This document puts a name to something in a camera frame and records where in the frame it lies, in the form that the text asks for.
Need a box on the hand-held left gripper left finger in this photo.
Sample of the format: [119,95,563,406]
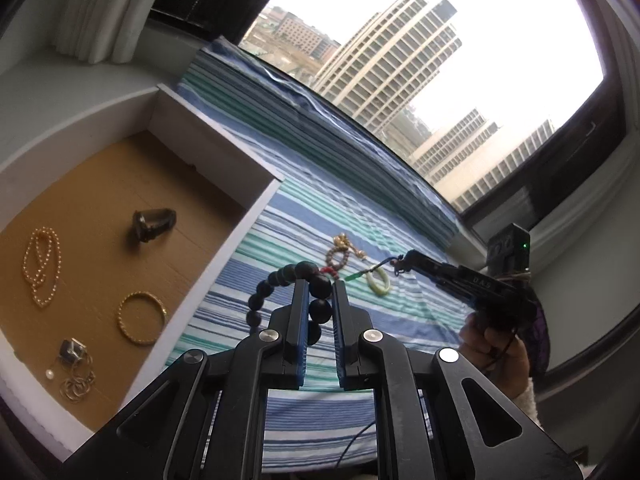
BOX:
[62,277,311,480]

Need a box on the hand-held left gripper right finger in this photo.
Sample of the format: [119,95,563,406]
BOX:
[331,279,583,480]

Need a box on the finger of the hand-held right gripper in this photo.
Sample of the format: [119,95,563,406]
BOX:
[431,276,484,309]
[402,250,481,288]

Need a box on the black bead bracelet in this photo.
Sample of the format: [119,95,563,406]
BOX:
[246,261,333,347]

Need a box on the gold twisted bangle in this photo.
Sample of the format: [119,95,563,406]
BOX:
[117,291,167,346]

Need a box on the dark ring with blue stone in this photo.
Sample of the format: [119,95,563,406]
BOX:
[131,207,177,245]

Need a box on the gold ring with dark stone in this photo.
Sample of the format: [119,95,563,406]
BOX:
[59,339,91,365]

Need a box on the white drawer with brown bottom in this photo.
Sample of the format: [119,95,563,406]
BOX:
[0,82,285,453]

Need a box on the pearl necklace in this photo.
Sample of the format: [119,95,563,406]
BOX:
[22,227,62,308]

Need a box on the person's right forearm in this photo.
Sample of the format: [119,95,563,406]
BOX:
[505,375,542,428]

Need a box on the person's right hand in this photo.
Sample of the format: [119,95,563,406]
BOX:
[459,311,531,392]

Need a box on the green jade bangle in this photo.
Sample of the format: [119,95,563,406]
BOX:
[364,266,391,297]

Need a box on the beige apartment building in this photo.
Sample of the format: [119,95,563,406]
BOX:
[407,107,556,211]

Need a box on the blue green striped bedsheet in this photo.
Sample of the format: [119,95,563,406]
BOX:
[180,37,461,473]

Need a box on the tall beige tower building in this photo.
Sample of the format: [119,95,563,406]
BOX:
[312,0,463,136]

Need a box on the low brown building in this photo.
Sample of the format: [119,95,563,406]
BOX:
[252,5,341,73]

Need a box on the white curtain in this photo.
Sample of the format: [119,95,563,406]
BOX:
[52,0,173,66]

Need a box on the brown bead bracelet gold tassel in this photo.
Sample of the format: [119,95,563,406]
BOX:
[325,232,368,271]

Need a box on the black cable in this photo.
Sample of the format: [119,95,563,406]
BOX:
[336,420,377,468]

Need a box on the dark window frame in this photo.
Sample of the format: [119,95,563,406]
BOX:
[150,0,311,43]
[460,100,640,241]

